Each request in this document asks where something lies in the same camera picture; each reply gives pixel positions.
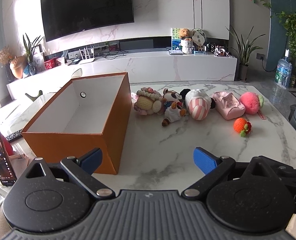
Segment orange crochet carrot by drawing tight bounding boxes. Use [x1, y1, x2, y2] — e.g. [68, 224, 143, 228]
[233, 118, 252, 137]

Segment small pink backpack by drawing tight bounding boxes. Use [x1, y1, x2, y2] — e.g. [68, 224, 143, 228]
[212, 92, 245, 120]

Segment white pink striped dog plush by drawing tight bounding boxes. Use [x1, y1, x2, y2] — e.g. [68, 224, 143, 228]
[180, 88, 216, 121]

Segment pink peach plush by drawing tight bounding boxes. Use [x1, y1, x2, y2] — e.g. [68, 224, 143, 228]
[239, 92, 264, 115]

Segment crochet bunny flower doll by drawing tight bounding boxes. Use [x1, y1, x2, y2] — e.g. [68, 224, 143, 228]
[134, 87, 164, 115]

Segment orange cardboard box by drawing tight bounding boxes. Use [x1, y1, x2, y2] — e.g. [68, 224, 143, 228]
[22, 72, 132, 175]

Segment green bird toy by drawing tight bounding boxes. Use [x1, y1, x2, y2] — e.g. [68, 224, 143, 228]
[24, 89, 44, 103]

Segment black smartphone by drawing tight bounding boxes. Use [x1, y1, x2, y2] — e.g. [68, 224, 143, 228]
[0, 132, 17, 186]

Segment white wifi router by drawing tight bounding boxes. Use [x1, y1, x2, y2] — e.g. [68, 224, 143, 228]
[79, 47, 95, 64]

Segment red storage box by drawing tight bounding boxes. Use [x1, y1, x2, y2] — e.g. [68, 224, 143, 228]
[44, 57, 58, 70]

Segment white marble tv console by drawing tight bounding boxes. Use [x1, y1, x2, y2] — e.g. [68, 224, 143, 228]
[7, 51, 237, 99]

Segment green plant in vase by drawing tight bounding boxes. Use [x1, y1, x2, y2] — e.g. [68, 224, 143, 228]
[22, 33, 43, 75]

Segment cow figurine toys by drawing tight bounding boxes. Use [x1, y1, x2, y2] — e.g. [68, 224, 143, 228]
[207, 43, 231, 57]

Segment blue water bottle jug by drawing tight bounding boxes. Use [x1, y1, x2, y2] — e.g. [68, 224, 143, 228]
[275, 49, 292, 88]

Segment orange ceramic vase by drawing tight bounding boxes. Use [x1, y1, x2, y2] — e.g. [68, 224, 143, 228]
[10, 56, 27, 79]

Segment brown teddy bear figure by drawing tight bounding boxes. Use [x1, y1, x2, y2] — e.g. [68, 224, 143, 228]
[178, 28, 194, 54]

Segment potted green leaf plant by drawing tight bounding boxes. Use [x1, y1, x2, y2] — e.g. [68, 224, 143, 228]
[227, 25, 265, 82]

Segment round decorative fan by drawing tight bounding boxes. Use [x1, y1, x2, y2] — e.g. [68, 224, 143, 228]
[191, 28, 207, 51]

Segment dried flower bouquet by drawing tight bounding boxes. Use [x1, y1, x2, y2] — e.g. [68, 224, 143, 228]
[0, 47, 14, 66]

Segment hanging ivy plant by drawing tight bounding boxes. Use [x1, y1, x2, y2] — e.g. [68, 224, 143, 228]
[274, 11, 296, 62]

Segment blue green picture frame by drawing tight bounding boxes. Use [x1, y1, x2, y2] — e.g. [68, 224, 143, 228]
[168, 28, 183, 55]

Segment black wall television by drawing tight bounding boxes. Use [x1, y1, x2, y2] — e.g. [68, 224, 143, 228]
[40, 0, 134, 42]

